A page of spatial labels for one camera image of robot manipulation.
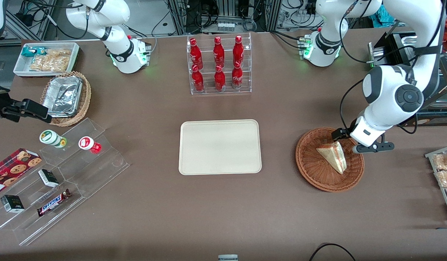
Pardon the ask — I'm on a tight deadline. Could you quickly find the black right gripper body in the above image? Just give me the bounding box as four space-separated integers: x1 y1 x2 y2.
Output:
0 82 27 123

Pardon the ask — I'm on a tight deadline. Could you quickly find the triangle sandwich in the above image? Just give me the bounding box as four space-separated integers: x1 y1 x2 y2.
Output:
316 141 348 175

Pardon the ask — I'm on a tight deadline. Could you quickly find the brown round wicker basket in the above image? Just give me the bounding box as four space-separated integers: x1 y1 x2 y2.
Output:
295 127 365 192

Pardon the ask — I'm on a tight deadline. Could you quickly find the wicker basket with foil trays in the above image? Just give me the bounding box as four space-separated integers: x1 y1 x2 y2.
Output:
40 71 92 127

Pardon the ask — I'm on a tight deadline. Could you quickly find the beige plastic tray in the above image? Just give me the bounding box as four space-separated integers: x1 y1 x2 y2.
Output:
179 119 263 176

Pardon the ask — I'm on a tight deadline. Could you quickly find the silver foil container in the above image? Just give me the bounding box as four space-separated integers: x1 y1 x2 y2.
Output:
42 75 83 118

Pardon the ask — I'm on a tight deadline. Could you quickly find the green label white-cap bottle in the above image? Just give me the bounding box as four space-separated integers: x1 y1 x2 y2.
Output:
39 129 67 149

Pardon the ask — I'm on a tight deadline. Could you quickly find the white rectangular snack bin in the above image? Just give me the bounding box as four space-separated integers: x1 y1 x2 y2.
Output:
13 42 80 78

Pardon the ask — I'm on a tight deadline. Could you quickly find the clear bag of crackers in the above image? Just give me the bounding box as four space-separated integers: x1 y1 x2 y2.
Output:
29 49 72 73

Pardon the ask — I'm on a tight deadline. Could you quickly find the teal snack packet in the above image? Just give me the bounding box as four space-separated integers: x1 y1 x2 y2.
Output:
21 46 47 58

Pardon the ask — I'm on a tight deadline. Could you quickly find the red tartan cookie box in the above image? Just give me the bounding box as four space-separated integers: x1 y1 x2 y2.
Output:
0 148 43 199

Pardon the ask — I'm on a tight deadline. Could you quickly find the red white-cap small bottle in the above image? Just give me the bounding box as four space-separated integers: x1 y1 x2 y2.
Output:
78 136 102 154

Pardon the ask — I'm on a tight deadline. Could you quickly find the small black box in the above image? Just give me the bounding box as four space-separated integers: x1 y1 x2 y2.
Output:
37 169 60 188
0 194 25 213

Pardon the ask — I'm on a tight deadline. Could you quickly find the clear acrylic tiered display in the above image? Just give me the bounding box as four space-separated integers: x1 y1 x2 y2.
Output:
0 117 131 247

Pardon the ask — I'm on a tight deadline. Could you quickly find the black food warmer machine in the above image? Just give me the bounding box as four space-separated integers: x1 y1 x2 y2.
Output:
367 30 447 127

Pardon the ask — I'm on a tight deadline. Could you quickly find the Snickers chocolate bar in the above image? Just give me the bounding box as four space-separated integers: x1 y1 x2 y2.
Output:
36 188 72 218

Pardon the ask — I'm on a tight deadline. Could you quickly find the clear acrylic bottle rack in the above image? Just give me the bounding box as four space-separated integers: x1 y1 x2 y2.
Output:
187 32 252 96

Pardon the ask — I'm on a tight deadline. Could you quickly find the red cola bottle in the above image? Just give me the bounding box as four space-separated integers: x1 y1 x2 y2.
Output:
213 36 225 68
192 65 205 92
214 65 226 91
231 61 244 90
233 35 245 67
189 38 204 69

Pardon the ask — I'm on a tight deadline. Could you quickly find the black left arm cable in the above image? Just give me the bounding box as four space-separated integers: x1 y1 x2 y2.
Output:
339 78 369 130

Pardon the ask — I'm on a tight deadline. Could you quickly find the grey wire tray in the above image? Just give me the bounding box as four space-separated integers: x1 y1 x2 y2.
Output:
425 145 447 229

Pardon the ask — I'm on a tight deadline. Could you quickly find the black loop cable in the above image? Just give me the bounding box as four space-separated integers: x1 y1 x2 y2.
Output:
308 243 357 261

